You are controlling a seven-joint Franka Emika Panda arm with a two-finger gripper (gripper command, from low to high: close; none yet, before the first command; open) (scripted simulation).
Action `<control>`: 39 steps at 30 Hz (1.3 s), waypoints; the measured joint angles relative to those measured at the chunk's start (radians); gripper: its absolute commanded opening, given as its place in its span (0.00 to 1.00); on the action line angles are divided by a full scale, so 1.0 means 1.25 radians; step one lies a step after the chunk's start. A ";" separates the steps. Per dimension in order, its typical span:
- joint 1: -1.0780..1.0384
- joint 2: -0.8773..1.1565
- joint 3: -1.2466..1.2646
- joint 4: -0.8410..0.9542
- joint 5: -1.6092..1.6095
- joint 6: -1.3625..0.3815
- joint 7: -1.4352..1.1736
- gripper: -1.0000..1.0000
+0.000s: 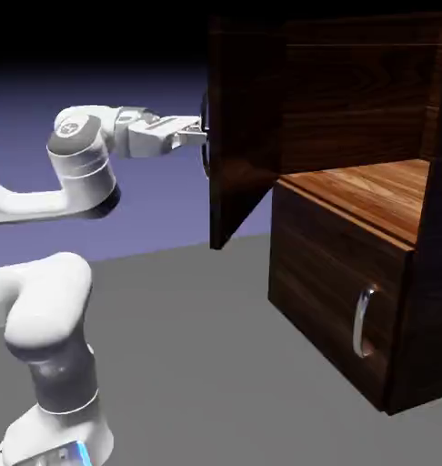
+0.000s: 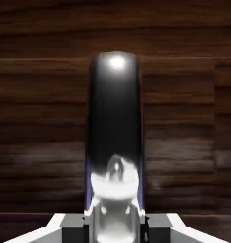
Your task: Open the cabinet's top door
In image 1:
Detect dark wood cabinet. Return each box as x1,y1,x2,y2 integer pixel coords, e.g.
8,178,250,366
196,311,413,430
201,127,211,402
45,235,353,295
266,10,442,417

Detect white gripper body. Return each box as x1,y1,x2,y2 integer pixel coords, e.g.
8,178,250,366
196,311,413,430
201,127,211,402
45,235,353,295
126,115,203,160

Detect silver curved metal handle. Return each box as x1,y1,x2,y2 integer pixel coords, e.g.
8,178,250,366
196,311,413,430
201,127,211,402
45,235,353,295
352,283,379,360

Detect dark curved metal handle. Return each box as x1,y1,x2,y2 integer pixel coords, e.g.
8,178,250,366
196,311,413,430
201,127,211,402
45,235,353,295
199,92,212,180

